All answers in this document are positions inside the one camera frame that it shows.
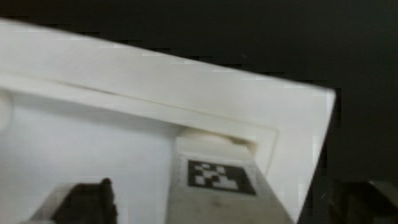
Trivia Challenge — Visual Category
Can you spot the white square table top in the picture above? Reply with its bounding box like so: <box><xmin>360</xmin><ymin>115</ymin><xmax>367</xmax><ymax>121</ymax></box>
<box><xmin>0</xmin><ymin>18</ymin><xmax>335</xmax><ymax>224</ymax></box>

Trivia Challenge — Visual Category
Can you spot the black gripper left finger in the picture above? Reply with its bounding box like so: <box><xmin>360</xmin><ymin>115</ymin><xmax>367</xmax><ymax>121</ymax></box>
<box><xmin>23</xmin><ymin>177</ymin><xmax>120</xmax><ymax>224</ymax></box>

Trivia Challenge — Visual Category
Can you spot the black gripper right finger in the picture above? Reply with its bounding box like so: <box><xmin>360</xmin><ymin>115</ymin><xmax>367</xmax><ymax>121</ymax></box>
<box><xmin>326</xmin><ymin>180</ymin><xmax>398</xmax><ymax>224</ymax></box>

